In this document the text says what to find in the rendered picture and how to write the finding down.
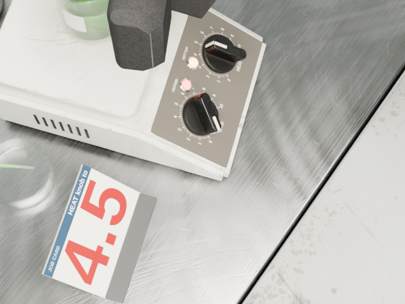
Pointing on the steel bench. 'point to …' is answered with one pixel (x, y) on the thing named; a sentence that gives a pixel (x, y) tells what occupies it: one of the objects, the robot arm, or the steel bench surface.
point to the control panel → (232, 93)
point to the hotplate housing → (154, 95)
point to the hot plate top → (64, 64)
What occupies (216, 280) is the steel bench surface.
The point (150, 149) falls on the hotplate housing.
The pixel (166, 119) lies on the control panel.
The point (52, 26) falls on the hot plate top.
